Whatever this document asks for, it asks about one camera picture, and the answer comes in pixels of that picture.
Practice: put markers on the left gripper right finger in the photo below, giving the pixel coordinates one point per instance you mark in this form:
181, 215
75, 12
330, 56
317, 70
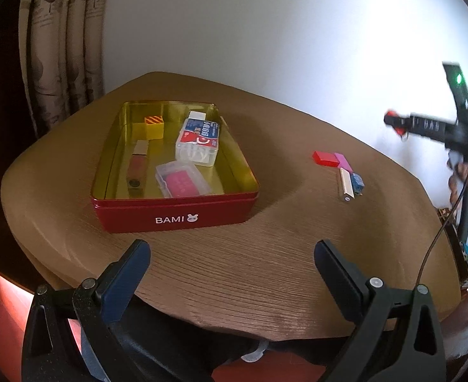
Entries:
397, 335

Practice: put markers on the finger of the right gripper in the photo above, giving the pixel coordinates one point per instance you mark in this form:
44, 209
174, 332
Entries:
396, 121

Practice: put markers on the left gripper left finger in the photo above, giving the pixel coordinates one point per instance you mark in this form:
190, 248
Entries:
49, 350

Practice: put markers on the pink wooden block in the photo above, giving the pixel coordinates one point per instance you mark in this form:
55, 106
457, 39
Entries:
342, 162

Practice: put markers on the blue patterned keychain pouch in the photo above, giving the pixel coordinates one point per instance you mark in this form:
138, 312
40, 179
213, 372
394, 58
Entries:
357, 184

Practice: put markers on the red wooden block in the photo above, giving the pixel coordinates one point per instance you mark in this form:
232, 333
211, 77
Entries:
325, 159

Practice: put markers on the pink lip gloss tube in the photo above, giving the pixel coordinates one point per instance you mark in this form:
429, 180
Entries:
137, 166

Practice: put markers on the clear case red insert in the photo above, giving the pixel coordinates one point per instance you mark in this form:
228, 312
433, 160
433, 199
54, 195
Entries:
178, 179

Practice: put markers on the red gold tin box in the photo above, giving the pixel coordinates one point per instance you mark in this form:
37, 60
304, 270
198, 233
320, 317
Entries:
124, 210

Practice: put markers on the yellow striped cube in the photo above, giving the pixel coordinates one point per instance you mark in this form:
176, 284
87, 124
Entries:
154, 127

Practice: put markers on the red rounded case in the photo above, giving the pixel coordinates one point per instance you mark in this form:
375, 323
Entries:
400, 131

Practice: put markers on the beige patterned curtain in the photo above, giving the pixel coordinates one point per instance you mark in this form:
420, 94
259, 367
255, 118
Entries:
61, 57

